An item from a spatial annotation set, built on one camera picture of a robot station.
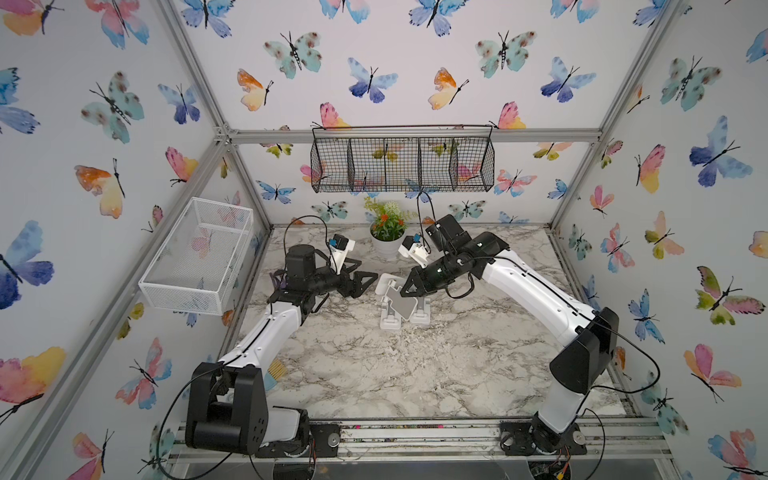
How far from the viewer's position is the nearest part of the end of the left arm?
0.72 m

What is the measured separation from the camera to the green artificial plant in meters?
1.00

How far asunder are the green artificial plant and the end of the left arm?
285 mm
